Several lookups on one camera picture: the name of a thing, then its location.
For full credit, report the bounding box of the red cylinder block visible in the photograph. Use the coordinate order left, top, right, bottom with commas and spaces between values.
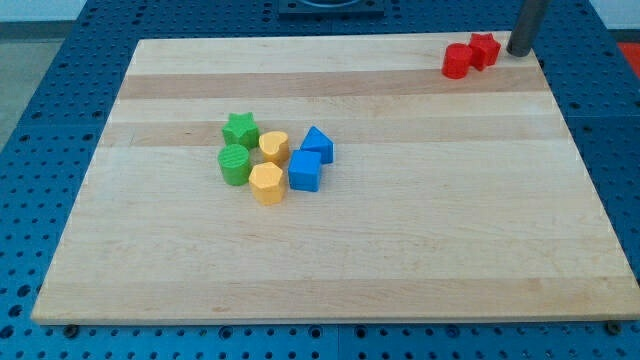
441, 43, 473, 79

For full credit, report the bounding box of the red star block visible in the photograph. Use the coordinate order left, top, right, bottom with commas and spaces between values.
469, 33, 501, 71

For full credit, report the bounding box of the blue cube block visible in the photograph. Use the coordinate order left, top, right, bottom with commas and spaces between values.
288, 150, 322, 192

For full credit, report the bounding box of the blue triangle block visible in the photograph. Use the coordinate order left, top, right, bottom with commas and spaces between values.
300, 126, 334, 164

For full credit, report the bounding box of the yellow hexagon block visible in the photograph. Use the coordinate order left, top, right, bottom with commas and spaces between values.
249, 162, 287, 205

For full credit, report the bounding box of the yellow heart block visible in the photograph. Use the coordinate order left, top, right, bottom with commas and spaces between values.
259, 131, 290, 165

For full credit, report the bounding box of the green cylinder block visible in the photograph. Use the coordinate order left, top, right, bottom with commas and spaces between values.
218, 144, 252, 186

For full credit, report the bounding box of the green star block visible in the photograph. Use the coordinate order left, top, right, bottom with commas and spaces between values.
222, 112, 260, 150

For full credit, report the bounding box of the wooden board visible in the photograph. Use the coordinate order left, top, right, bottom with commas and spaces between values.
32, 32, 639, 325

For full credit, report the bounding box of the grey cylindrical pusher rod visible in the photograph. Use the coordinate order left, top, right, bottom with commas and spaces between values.
507, 0, 551, 57

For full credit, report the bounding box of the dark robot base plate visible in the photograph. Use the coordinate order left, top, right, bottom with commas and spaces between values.
277, 0, 386, 18

